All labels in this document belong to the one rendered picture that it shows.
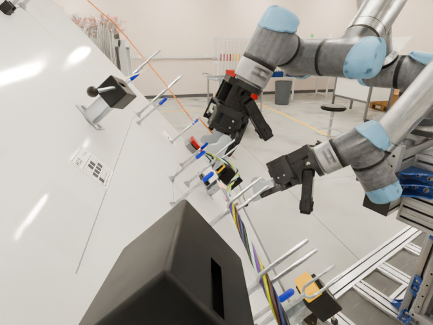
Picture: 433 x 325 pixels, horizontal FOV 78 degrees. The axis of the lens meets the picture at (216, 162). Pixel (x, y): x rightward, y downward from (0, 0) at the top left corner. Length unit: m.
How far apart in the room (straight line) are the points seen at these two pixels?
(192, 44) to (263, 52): 8.31
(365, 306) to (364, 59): 1.34
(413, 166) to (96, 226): 1.05
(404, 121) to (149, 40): 8.27
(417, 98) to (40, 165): 0.77
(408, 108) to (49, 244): 0.77
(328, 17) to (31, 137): 10.43
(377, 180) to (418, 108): 0.21
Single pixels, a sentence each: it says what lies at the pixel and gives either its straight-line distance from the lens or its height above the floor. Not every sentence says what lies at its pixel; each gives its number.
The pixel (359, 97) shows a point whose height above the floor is 0.45.
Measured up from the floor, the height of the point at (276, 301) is 1.22.
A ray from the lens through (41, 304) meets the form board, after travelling 0.21.
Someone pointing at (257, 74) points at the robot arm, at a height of 1.35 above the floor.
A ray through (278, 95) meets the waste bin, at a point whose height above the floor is 0.27.
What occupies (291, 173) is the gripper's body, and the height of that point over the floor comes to 1.12.
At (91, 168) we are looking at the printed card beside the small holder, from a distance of 0.34.
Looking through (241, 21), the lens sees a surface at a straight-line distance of 9.27.
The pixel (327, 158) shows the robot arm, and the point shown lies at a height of 1.16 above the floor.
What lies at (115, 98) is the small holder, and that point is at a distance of 0.41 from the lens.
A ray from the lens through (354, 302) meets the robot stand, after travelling 1.70.
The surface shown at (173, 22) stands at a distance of 8.84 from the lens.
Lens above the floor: 1.40
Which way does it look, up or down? 23 degrees down
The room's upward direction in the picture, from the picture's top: straight up
